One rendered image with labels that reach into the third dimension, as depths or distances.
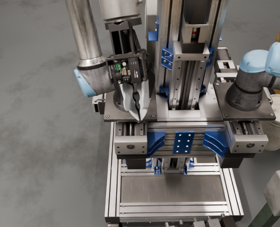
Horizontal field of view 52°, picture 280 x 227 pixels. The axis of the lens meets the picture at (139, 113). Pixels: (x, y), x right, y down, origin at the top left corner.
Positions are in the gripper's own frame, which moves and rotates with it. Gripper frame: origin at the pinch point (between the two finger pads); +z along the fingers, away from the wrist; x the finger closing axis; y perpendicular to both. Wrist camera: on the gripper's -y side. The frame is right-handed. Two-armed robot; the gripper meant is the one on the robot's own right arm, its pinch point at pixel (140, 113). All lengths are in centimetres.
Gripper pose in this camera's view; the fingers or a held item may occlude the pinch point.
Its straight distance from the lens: 63.3
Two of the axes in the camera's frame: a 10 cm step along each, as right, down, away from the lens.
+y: -1.3, 3.4, -9.3
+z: 1.5, 9.4, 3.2
